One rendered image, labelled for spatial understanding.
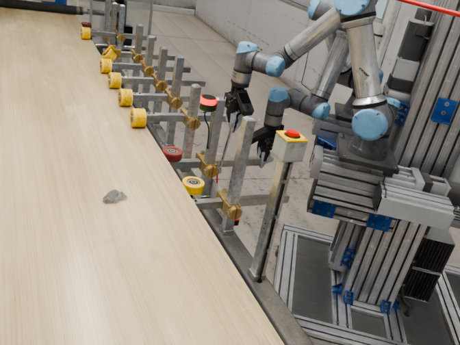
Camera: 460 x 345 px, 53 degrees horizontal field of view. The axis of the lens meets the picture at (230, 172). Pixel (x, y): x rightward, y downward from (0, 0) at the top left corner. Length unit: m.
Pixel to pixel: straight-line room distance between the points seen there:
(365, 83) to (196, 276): 0.86
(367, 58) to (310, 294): 1.23
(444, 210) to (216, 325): 1.05
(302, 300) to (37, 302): 1.47
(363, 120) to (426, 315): 1.25
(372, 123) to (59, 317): 1.13
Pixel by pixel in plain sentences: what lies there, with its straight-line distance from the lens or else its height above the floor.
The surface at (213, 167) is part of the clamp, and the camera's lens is 1.85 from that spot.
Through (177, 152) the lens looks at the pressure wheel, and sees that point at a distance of 1.83.
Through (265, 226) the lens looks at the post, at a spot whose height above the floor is 0.91.
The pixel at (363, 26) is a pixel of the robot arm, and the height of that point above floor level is 1.51.
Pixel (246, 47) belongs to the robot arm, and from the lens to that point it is 1.80.
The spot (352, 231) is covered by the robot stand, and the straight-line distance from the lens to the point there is 2.29.
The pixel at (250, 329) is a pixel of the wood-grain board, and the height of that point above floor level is 0.90.
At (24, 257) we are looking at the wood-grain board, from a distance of 1.27.
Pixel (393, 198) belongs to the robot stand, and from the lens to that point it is 1.80.
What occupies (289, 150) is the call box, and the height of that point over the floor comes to 1.19.
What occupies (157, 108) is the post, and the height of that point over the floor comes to 0.81.
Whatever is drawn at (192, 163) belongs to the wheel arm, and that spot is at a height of 0.85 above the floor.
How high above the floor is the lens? 1.69
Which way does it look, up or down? 27 degrees down
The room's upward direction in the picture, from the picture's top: 11 degrees clockwise
